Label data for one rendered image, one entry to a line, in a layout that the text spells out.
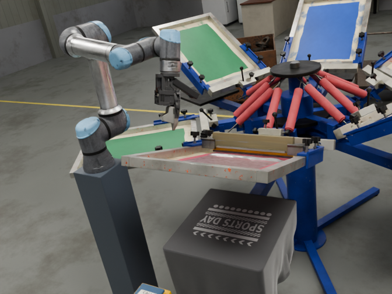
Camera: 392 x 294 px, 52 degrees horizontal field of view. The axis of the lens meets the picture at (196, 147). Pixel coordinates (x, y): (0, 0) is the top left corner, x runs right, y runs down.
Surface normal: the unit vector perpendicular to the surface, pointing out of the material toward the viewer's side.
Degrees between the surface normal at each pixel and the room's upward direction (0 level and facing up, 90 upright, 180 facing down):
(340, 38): 32
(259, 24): 90
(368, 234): 0
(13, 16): 90
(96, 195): 90
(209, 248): 0
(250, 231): 0
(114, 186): 90
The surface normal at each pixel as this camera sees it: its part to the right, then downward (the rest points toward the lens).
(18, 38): 0.85, 0.10
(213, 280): -0.50, 0.46
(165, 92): 0.33, 0.15
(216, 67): 0.15, -0.60
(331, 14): -0.37, -0.52
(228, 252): -0.15, -0.89
